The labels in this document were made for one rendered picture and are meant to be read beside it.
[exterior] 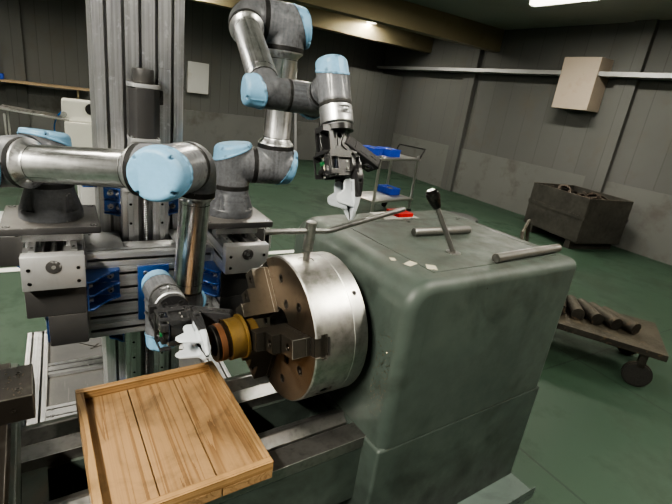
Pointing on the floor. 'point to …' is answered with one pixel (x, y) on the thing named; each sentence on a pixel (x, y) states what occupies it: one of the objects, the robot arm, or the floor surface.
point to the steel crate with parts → (577, 215)
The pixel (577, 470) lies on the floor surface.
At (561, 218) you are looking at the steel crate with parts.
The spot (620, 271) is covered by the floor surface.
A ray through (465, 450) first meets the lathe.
